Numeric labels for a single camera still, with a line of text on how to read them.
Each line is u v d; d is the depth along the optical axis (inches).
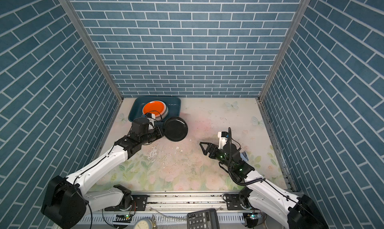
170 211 28.4
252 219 28.0
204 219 26.7
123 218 28.4
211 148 27.7
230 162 23.6
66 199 15.4
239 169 24.0
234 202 28.9
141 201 29.0
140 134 24.4
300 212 16.1
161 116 41.0
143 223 25.7
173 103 45.5
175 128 33.2
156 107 42.8
